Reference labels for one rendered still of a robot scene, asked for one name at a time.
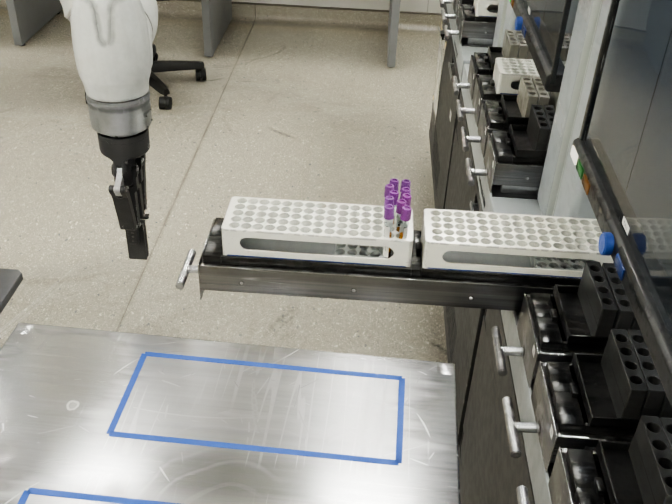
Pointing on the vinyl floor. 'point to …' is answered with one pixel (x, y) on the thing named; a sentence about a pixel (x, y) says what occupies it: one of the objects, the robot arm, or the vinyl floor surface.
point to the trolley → (219, 423)
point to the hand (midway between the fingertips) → (136, 239)
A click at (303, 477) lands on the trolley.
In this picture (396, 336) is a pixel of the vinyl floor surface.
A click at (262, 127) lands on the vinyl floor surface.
